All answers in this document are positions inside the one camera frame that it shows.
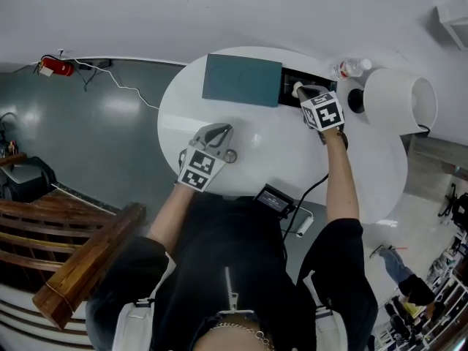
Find clear plastic water bottle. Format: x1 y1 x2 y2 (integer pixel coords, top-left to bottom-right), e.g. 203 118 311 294
331 58 373 82

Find black power strip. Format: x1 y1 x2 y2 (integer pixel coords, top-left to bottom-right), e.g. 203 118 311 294
78 59 113 70

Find white power strip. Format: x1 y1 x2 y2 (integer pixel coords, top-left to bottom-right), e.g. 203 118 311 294
295 215 315 238

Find red fire extinguisher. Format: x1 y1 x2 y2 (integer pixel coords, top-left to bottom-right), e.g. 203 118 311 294
34 54 75 78

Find teal box with black inside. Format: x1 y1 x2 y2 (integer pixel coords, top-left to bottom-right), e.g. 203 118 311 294
202 53 338 108

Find person's black top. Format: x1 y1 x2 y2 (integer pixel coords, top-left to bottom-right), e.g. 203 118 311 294
85 192 380 351

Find white shelf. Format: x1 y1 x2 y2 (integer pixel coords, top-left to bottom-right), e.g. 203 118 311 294
434 0 468 49

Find black cable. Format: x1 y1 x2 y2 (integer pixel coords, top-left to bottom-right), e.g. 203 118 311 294
280 173 330 241

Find silver chain necklace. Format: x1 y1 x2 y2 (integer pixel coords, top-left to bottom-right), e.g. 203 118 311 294
209 321 276 351

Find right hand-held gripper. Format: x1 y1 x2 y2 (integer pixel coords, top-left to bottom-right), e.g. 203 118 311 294
296 84 346 144

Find white cable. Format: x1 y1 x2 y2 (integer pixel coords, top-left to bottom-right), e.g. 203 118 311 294
72 58 161 110

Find white storage racks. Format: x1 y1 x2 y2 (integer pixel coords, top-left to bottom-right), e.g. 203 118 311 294
372 230 468 351

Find white table lamp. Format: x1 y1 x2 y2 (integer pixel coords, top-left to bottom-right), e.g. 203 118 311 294
347 67 439 137

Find brown wooden bench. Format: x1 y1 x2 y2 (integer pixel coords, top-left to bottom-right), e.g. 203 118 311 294
0 191 148 331

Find person's left forearm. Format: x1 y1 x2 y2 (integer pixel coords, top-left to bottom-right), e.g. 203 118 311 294
146 184 195 246

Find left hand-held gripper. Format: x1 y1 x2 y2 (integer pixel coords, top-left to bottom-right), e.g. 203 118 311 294
177 122 239 193

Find black office chair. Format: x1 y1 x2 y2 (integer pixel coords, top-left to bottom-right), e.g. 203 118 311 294
437 182 468 230

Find white chest harness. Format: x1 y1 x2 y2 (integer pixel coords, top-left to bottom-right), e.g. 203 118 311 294
112 250 350 351

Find person's right forearm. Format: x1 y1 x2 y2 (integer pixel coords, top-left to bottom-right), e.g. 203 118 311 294
322 130 363 227

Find black bag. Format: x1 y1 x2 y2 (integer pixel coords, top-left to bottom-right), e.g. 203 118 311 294
0 155 58 203

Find black device with screen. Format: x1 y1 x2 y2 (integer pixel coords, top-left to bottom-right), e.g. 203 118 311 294
252 183 297 219

